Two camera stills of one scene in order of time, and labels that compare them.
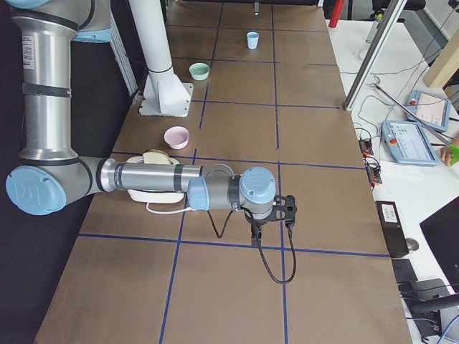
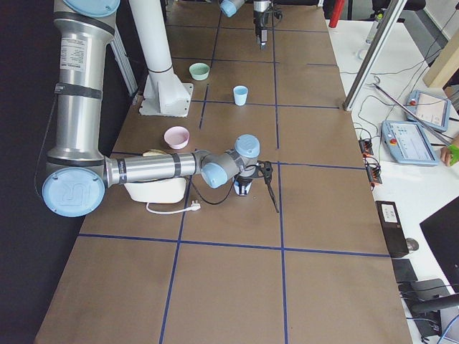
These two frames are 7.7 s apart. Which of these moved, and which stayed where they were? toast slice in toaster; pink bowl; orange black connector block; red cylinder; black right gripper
Moved: black right gripper
Stayed: pink bowl; orange black connector block; red cylinder; toast slice in toaster
